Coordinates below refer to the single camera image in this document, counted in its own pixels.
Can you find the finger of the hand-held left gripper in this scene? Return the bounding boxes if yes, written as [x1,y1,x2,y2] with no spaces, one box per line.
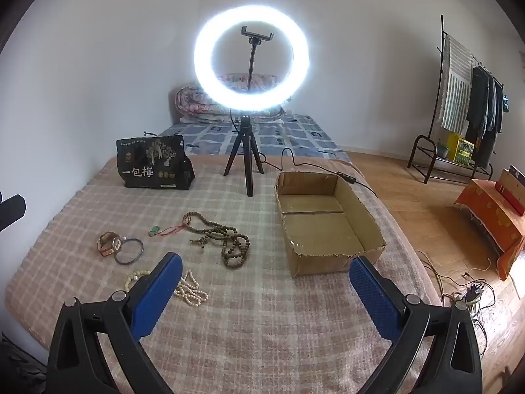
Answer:
[0,194,27,231]

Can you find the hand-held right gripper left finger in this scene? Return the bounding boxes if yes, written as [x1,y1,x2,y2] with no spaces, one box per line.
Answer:
[46,252,184,394]

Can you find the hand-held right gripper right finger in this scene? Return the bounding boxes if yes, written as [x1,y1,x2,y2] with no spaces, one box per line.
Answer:
[348,255,484,394]

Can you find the cream bead bracelet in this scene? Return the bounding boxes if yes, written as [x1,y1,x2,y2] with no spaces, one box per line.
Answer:
[124,270,152,292]

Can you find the white pearl necklace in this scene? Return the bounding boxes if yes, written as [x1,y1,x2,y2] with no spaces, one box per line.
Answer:
[173,270,209,308]

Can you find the dark bangle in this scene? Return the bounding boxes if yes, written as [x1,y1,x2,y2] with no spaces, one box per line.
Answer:
[114,238,144,265]

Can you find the green pendant with red cord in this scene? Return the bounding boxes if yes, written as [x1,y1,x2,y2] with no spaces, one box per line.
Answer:
[148,222,189,239]

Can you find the pink strap wristwatch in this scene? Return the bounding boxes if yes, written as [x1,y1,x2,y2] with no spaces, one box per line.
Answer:
[97,231,124,257]

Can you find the cardboard box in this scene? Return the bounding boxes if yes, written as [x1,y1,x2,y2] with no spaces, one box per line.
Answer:
[274,171,386,277]

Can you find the brown wooden bead necklace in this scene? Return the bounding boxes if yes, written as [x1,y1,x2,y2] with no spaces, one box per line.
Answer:
[182,211,250,267]

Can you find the black power plug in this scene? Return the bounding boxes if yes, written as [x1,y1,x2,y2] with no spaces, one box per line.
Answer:
[463,285,485,308]

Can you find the pink checked blanket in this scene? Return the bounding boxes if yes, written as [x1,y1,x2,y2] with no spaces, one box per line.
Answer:
[5,154,441,394]

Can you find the black printed bag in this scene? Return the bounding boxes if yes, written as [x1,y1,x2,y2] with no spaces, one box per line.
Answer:
[116,133,196,190]

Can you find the orange cloth covered stool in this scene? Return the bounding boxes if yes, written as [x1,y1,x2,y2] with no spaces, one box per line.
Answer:
[454,178,525,280]

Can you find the grey striped cloth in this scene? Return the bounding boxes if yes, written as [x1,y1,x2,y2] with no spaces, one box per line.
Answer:
[0,330,48,394]

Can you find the black tripod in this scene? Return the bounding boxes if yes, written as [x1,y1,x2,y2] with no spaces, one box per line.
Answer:
[223,115,265,197]

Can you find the yellow green box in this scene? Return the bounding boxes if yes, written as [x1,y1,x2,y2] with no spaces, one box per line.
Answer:
[446,132,475,167]

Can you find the red and white box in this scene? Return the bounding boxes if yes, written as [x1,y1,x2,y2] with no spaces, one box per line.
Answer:
[494,165,525,217]

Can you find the floral folded quilt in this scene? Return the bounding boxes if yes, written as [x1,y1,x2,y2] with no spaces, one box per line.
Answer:
[176,73,288,124]

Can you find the dark hanging clothes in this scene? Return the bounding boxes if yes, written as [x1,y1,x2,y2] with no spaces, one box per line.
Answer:
[465,63,505,169]

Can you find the striped hanging towel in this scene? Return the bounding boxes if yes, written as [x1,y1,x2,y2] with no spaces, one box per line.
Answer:
[435,35,474,137]

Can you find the black phone holder pole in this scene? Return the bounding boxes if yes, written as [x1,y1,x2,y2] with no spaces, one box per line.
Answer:
[240,26,275,93]

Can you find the black clothes rack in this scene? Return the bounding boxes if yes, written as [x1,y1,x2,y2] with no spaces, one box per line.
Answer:
[407,14,507,183]

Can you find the tangled floor cables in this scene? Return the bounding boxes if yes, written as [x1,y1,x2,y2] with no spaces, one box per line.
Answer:
[416,250,499,362]

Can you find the black ring light cable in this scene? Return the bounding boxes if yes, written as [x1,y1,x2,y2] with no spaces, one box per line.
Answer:
[230,107,378,197]

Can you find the white ring light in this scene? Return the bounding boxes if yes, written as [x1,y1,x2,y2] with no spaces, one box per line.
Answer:
[194,5,310,112]

